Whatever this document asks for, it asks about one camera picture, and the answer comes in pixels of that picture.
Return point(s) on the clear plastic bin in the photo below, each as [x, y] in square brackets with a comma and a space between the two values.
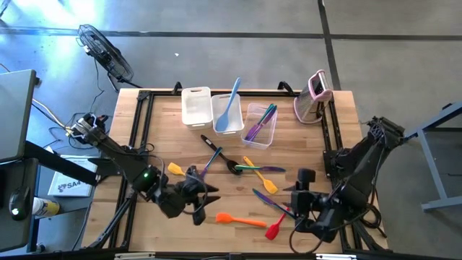
[265, 139]

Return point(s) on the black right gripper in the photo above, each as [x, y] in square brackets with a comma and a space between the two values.
[310, 206]

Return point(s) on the red silicone spatula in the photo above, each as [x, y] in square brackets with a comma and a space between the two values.
[273, 231]

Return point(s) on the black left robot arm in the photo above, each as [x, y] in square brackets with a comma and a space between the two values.
[119, 155]

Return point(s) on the white plastic bin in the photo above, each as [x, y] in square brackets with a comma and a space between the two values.
[196, 108]
[234, 122]

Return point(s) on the black computer mouse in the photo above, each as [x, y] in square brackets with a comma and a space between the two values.
[19, 204]

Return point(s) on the yellow white spray can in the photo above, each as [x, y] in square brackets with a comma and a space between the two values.
[47, 207]

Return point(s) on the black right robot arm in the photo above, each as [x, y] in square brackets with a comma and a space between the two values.
[361, 169]

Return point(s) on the silver corner bracket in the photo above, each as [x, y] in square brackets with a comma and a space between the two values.
[335, 256]
[133, 256]

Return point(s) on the black slotted spoon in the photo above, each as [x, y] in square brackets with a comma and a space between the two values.
[209, 142]

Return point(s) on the black aluminium rig frame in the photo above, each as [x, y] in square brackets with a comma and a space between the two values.
[263, 93]

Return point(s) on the white box with label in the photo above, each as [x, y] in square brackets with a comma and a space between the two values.
[70, 184]

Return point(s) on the iridescent rainbow knife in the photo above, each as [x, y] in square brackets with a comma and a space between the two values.
[267, 199]
[213, 160]
[268, 119]

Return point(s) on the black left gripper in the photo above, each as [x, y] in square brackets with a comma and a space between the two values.
[173, 202]

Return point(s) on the yellow power plug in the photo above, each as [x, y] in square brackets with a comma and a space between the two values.
[68, 131]

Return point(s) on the grey blue table frame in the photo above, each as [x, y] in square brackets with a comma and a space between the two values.
[429, 159]

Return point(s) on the blue silicone spoon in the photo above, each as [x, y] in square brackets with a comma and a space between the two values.
[223, 122]

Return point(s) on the yellow silicone spatula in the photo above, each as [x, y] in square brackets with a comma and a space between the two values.
[270, 186]
[175, 168]

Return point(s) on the black side desk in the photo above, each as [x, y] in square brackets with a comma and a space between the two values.
[54, 162]

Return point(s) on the orange silicone spatula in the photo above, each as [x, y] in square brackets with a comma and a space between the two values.
[223, 217]

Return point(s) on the black floor fan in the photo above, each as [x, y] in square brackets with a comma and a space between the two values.
[104, 54]

